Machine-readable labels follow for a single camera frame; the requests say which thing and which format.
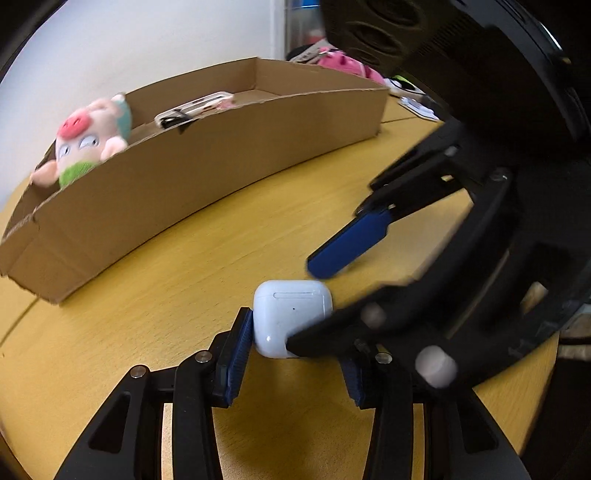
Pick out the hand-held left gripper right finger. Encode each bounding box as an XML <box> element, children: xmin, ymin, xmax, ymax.
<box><xmin>342</xmin><ymin>352</ymin><xmax>532</xmax><ymax>480</ymax></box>

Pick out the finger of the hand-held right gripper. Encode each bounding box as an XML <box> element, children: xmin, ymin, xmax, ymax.
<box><xmin>284</xmin><ymin>272</ymin><xmax>509</xmax><ymax>389</ymax></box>
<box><xmin>307</xmin><ymin>120</ymin><xmax>513</xmax><ymax>280</ymax></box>

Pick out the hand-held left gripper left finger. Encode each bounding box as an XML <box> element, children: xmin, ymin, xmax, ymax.
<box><xmin>53</xmin><ymin>307</ymin><xmax>254</xmax><ymax>480</ymax></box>

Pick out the white earbuds case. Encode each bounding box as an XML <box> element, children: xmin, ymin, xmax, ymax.
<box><xmin>253</xmin><ymin>279</ymin><xmax>334</xmax><ymax>358</ymax></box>

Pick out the brown cardboard box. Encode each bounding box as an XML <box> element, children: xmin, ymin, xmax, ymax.
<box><xmin>0</xmin><ymin>58</ymin><xmax>389</xmax><ymax>305</ymax></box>

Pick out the pink pig plush toy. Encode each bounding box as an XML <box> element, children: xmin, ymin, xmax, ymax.
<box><xmin>30</xmin><ymin>92</ymin><xmax>134</xmax><ymax>190</ymax></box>

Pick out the pink cloth item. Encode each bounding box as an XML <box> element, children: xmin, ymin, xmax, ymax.
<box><xmin>318</xmin><ymin>46</ymin><xmax>386</xmax><ymax>86</ymax></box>

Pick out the printed paper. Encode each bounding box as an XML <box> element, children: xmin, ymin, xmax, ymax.
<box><xmin>286</xmin><ymin>44</ymin><xmax>329</xmax><ymax>65</ymax></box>

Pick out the clear plastic packaged item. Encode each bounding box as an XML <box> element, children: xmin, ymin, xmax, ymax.
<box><xmin>154</xmin><ymin>91</ymin><xmax>234</xmax><ymax>130</ymax></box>

